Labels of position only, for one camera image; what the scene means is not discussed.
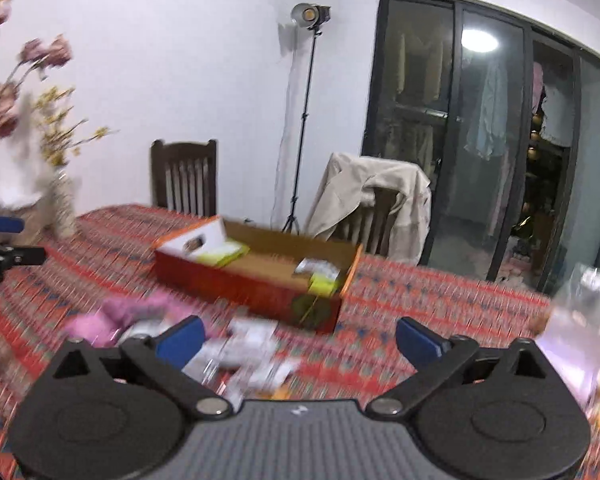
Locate white wrapped bundle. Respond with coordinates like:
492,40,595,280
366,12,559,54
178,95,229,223
0,95,51,247

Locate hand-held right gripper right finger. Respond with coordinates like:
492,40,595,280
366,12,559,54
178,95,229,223
367,316,548,421

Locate dark wooden chair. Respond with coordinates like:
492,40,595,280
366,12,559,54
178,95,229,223
150,139,218,218

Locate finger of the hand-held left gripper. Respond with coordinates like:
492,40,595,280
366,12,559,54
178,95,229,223
0,241,47,297
0,211,26,234

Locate clear plastic bag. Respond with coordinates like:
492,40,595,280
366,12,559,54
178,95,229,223
550,262,600,321

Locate red patterned tablecloth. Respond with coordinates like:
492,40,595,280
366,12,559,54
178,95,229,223
0,203,600,480

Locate silver snack packet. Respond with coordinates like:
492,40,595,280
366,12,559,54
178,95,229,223
117,322,166,346

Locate beige jacket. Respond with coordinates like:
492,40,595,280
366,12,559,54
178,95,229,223
305,152,433,266

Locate studio light head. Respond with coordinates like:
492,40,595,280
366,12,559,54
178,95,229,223
291,2,332,36

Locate brown fluffy object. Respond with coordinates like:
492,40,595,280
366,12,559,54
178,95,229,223
527,310,551,337

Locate red cardboard box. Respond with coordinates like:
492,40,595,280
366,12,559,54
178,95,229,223
152,216,365,335

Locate white snack packet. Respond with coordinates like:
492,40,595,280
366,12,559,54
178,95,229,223
215,355,303,401
182,340,241,383
225,317,278,356
292,257,341,281

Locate yellow-green snack packet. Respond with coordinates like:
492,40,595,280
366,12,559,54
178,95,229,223
198,241,251,268
307,272,343,297

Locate purple tissue pack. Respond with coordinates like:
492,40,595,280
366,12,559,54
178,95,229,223
535,305,600,406

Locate light blue hanging shirt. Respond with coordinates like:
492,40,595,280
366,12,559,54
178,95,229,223
464,60,510,161

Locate sliding glass door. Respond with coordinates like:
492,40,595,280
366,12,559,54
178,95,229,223
361,0,600,293

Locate black light stand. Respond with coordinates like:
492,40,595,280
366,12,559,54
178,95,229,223
280,27,321,234

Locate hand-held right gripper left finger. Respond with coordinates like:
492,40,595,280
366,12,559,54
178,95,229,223
52,315,233,421

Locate yellow flower branches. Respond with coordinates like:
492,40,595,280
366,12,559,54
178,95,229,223
32,85,118,168

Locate pink snack packet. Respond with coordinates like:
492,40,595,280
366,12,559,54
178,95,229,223
102,292,191,326
62,312,126,348

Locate pale patterned vase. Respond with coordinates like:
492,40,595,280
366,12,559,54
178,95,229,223
50,170,78,240

